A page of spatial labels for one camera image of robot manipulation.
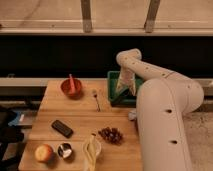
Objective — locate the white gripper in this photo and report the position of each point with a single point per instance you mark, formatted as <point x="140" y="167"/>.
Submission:
<point x="126" y="78"/>

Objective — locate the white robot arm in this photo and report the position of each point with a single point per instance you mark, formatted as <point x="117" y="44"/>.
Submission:
<point x="162" y="100"/>

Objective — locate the green plastic bin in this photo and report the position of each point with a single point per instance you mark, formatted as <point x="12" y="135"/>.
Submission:
<point x="122" y="98"/>

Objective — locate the crumpled grey cloth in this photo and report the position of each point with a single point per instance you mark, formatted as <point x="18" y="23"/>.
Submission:
<point x="132" y="115"/>

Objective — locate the metal fork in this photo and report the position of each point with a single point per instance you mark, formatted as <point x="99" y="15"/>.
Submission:
<point x="95" y="95"/>

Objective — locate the bunch of dark grapes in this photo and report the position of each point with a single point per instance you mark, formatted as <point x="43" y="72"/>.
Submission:
<point x="111" y="135"/>

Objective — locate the orange carrot stick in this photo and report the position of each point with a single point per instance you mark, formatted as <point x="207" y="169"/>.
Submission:
<point x="72" y="85"/>

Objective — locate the red bowl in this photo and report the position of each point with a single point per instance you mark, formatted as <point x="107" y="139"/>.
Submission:
<point x="65" y="87"/>

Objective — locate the banana in glass bowl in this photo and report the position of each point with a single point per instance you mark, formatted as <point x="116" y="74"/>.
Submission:
<point x="91" y="150"/>

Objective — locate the black rectangular remote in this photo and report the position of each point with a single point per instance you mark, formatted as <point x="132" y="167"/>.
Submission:
<point x="62" y="128"/>

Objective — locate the small metal cup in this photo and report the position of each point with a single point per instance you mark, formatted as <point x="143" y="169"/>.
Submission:
<point x="65" y="150"/>

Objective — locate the red yellow apple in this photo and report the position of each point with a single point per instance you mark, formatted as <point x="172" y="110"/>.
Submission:
<point x="43" y="153"/>

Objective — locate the black bag with blue item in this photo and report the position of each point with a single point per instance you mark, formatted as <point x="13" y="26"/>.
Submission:
<point x="8" y="134"/>

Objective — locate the right window frame post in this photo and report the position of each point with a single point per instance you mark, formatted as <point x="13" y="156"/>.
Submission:
<point x="151" y="15"/>

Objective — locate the window frame post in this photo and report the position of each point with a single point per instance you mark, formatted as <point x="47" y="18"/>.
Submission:
<point x="86" y="16"/>
<point x="151" y="15"/>

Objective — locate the left window frame post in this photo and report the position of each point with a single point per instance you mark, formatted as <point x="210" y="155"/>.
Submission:
<point x="86" y="16"/>

